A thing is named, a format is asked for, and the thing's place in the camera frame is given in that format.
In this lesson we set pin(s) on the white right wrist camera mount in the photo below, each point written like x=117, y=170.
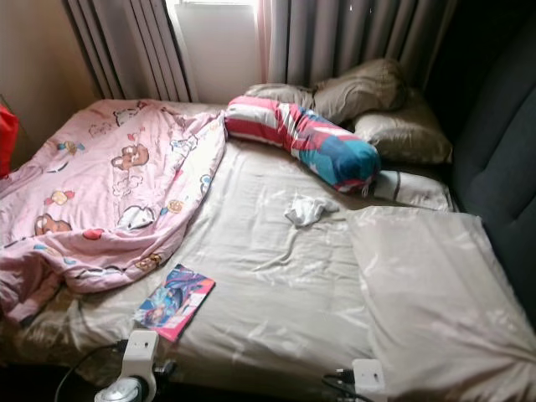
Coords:
x=370, y=378

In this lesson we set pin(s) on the dark grey upholstered headboard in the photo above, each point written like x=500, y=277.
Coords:
x=498, y=142

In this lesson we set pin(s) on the red sofa cushion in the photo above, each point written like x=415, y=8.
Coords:
x=7, y=142

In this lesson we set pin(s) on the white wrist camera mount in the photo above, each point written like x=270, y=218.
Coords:
x=141, y=352
x=370, y=378

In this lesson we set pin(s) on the pink blue striped bolster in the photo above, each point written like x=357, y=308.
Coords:
x=318, y=138

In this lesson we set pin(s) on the flat beige pillow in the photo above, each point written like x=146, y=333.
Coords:
x=280, y=92

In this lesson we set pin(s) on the folded beige blanket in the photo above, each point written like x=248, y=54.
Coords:
x=435, y=293

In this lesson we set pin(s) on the colourful cartoon book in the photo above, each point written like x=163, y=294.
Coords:
x=176, y=301

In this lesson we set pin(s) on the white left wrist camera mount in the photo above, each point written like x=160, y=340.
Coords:
x=141, y=352

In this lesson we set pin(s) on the beige bed sheet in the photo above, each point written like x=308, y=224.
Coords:
x=276, y=268

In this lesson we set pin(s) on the grey pleated curtain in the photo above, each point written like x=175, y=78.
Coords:
x=352, y=38
x=126, y=50

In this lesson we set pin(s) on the pink cartoon print quilt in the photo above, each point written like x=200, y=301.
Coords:
x=109, y=184

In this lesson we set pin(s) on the white crumpled cloth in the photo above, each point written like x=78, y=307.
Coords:
x=310, y=211

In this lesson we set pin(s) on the white dark-striped pillow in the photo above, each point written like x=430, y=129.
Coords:
x=419, y=188

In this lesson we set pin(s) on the beige patterned pillow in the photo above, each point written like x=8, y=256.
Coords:
x=406, y=134

